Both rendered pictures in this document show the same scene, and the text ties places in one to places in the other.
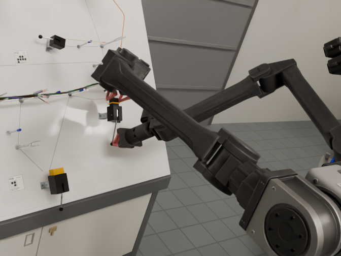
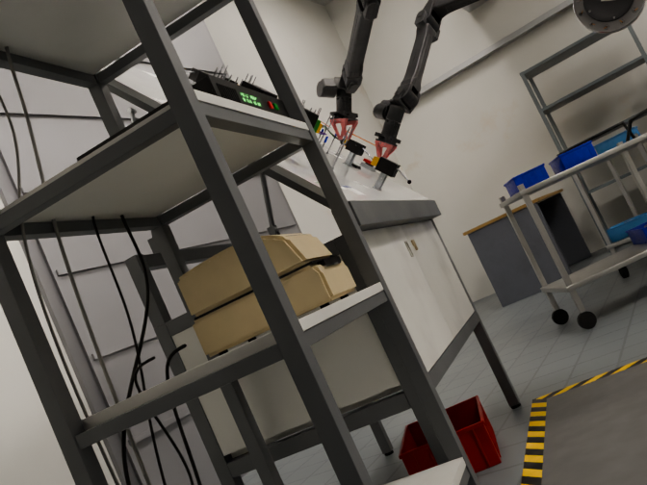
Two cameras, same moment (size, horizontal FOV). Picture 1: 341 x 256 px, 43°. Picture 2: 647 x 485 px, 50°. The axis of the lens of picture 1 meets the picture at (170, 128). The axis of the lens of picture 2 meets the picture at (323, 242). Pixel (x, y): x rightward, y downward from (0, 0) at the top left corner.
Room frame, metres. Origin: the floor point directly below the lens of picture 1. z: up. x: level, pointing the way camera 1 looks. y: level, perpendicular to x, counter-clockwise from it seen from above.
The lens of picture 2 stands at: (-0.80, 1.27, 0.66)
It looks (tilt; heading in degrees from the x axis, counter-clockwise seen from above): 5 degrees up; 341
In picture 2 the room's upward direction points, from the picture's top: 25 degrees counter-clockwise
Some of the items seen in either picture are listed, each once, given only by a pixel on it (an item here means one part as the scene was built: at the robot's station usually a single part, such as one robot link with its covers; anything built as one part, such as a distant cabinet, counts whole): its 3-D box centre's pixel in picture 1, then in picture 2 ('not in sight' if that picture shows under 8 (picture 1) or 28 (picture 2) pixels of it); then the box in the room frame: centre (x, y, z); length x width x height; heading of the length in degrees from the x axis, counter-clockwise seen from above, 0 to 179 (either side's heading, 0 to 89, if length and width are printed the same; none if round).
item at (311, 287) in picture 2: not in sight; (267, 282); (0.64, 0.93, 0.76); 0.30 x 0.21 x 0.20; 56
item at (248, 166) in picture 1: (256, 188); not in sight; (0.71, -0.19, 1.45); 0.09 x 0.08 x 0.12; 133
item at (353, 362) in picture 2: not in sight; (344, 319); (1.39, 0.56, 0.60); 1.17 x 0.58 x 0.40; 142
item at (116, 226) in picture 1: (94, 236); (440, 272); (1.43, 0.15, 0.60); 0.55 x 0.03 x 0.39; 142
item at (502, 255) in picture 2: not in sight; (532, 244); (4.92, -2.62, 0.37); 1.39 x 0.72 x 0.75; 133
